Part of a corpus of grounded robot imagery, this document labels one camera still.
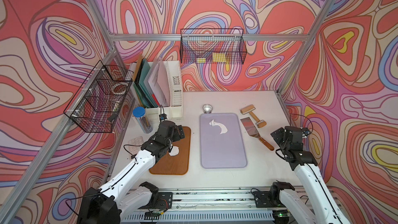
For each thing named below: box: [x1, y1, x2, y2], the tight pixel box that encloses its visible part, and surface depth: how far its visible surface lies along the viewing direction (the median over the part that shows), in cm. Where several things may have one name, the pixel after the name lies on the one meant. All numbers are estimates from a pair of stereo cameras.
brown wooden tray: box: [149, 126, 192, 176], surface depth 86 cm
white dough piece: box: [208, 119, 229, 135], surface depth 102 cm
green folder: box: [138, 58, 159, 108], surface depth 92 cm
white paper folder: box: [147, 57, 171, 107], surface depth 98 cm
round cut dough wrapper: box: [168, 145, 180, 157], surface depth 90 cm
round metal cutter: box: [202, 103, 213, 114], surface depth 110 cm
